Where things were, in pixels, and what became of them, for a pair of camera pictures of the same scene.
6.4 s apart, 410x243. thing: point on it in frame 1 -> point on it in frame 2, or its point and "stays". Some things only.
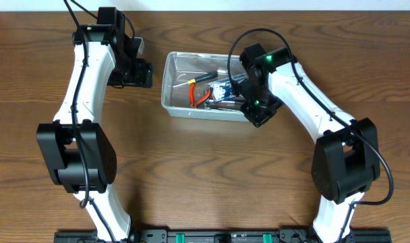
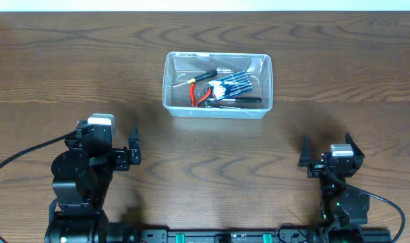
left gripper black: x=137 y=77 -> x=123 y=159
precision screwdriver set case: x=222 y=89 stays
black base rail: x=223 y=235 stays
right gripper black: x=241 y=90 -> x=321 y=164
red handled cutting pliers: x=191 y=96 stays
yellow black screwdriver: x=198 y=79 stays
